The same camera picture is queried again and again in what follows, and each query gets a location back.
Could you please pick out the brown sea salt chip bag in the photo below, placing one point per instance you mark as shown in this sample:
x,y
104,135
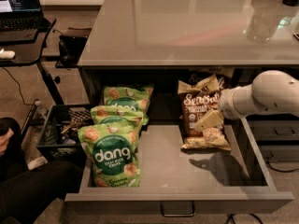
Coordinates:
x,y
196,100

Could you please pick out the white object on desk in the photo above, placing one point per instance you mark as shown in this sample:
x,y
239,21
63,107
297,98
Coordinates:
x,y
6,54

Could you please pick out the middle green dang chip bag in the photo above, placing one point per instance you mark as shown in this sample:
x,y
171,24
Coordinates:
x,y
107,114

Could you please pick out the black side desk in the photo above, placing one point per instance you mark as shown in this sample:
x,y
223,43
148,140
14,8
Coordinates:
x,y
32,53

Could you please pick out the rear green dang chip bag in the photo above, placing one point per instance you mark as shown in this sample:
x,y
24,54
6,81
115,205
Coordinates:
x,y
133,97

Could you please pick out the seated person in black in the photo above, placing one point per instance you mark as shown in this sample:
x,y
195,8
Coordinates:
x,y
25,193

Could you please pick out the green dang chip bag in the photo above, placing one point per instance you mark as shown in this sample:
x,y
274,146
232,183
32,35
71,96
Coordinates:
x,y
133,97
111,148
107,114

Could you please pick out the black plastic crate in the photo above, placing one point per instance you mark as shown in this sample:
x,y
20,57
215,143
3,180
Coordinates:
x,y
59,138

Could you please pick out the front green dang chip bag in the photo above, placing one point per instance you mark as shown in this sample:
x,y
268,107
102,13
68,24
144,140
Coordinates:
x,y
111,148

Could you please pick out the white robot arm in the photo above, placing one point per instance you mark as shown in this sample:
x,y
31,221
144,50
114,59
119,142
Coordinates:
x,y
271,92

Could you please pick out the metal drawer handle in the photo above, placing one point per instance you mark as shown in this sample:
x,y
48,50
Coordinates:
x,y
177,209

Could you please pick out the dark box on floor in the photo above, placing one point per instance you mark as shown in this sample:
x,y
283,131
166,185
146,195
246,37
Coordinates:
x,y
71,45

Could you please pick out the black laptop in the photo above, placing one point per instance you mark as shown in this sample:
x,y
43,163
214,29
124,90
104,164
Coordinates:
x,y
19,15

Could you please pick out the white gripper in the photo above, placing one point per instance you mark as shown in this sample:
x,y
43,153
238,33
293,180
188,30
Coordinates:
x,y
226,104

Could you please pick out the grey open drawer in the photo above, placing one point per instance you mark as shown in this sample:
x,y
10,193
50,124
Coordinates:
x,y
234,181

